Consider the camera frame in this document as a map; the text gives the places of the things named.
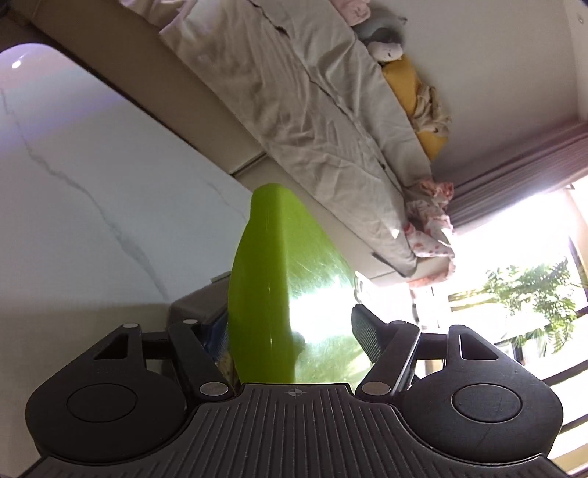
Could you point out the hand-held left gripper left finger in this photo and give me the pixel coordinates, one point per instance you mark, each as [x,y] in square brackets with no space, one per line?
[213,339]

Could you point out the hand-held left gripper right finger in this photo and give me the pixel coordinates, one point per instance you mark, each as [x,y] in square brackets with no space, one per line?
[367,335]

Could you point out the smoky transparent storage bin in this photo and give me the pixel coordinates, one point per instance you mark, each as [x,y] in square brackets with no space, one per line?
[193,308]

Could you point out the green wipes box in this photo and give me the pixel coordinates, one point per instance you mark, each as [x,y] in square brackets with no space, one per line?
[266,275]

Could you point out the white marble desktop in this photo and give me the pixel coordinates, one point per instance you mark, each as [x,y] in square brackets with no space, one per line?
[92,161]

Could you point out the pink floral cloth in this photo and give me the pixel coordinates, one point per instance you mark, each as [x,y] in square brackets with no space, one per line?
[427,220]

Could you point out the green leafy plant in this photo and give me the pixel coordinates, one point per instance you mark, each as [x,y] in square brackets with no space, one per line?
[537,294]

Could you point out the beige sofa sheet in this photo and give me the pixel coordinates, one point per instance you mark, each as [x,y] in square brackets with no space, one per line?
[321,138]

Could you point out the grey curtain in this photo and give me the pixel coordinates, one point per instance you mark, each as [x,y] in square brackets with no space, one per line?
[528,170]

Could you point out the cream patterned cloth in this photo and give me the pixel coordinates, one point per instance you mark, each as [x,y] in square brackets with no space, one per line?
[432,112]

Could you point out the yellow pillow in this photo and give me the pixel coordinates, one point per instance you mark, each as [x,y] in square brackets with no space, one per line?
[404,82]

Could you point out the white plush toy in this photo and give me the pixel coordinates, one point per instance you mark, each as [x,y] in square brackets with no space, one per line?
[388,51]

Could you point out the grey plush toy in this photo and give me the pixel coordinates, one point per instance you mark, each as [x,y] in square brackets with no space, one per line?
[381,28]

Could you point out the pink plush toy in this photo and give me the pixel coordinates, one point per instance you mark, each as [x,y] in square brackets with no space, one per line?
[353,9]

